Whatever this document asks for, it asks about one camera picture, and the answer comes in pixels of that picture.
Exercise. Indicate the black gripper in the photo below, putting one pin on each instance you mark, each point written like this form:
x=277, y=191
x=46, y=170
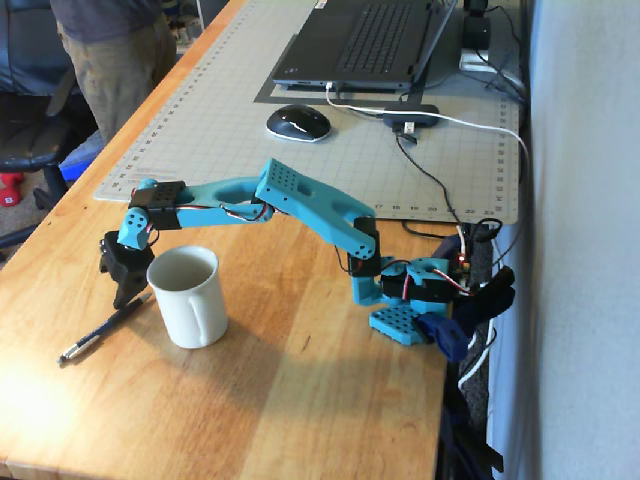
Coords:
x=128, y=272

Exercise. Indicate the dark blue pen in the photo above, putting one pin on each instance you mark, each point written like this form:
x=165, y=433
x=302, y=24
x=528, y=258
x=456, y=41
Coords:
x=95, y=335

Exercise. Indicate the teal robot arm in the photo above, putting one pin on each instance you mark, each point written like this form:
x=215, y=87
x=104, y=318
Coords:
x=310, y=205

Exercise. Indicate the white ceramic mug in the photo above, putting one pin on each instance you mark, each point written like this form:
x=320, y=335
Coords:
x=192, y=305

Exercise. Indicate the blue grey fabric item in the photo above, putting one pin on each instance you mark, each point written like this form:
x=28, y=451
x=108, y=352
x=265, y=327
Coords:
x=80, y=160

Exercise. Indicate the red dumbbell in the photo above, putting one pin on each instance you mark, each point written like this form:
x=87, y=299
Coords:
x=7, y=192

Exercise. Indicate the black office chair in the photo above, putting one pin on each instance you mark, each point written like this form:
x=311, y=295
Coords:
x=30, y=145

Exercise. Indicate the grey gridded cutting mat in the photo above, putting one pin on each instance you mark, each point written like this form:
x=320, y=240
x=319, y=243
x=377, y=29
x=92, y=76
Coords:
x=210, y=125

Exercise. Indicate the person in khaki trousers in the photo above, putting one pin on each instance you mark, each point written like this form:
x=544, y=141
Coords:
x=115, y=75

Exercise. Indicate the black computer mouse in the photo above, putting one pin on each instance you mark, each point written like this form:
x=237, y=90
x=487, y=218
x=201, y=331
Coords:
x=299, y=122

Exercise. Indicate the blue table clamp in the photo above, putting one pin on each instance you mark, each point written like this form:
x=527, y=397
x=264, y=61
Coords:
x=445, y=337

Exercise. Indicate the black usb hub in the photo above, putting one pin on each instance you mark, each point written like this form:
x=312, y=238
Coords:
x=411, y=115

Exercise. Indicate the motor controller board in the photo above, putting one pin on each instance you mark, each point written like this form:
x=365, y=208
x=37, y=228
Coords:
x=462, y=262

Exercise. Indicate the black laptop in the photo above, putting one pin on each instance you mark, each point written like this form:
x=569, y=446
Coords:
x=370, y=45

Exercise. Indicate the dark navy table clamp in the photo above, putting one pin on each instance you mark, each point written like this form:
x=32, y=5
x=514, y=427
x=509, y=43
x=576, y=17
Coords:
x=492, y=295

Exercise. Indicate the black device on white base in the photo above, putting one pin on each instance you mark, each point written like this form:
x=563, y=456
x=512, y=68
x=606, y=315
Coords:
x=475, y=35

